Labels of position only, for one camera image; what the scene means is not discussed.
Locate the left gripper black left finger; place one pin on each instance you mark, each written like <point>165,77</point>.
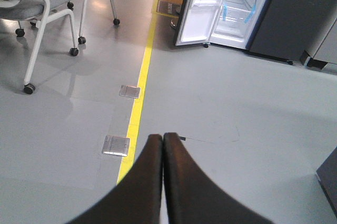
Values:
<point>137,197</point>

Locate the near silver floor socket plate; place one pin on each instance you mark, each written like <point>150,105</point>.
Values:
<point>117,146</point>

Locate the grey cabinet beside fridge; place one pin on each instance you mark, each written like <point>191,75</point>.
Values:
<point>321,52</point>

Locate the yellow floor tape line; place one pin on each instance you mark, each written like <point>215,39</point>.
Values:
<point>137,108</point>

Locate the grey office chair white frame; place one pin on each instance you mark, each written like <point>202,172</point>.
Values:
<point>39,10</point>

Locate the silver floor socket plate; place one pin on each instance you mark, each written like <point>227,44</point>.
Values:
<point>130,91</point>
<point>117,146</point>

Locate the grey fridge with open door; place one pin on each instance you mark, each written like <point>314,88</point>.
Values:
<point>277,28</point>

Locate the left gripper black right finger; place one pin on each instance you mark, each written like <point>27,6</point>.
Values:
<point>192,197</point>

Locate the white open fridge door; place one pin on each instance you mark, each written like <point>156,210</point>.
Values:
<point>196,21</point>

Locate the far silver floor socket plate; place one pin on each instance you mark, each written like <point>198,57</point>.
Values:
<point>130,91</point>

